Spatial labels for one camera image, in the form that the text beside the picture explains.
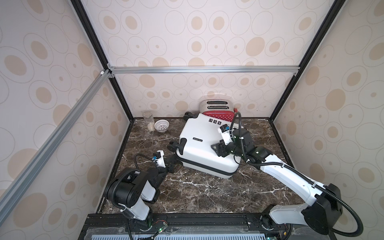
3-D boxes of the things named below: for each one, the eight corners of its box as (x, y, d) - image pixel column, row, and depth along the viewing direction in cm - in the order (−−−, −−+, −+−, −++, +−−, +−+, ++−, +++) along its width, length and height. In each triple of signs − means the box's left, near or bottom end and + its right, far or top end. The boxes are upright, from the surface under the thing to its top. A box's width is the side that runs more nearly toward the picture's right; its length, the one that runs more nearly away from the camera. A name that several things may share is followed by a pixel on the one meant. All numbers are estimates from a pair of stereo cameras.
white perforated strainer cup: (153, 128, 116) (152, 123, 112) (163, 121, 120) (162, 116, 117) (161, 134, 112) (160, 130, 108) (171, 127, 117) (170, 122, 113)
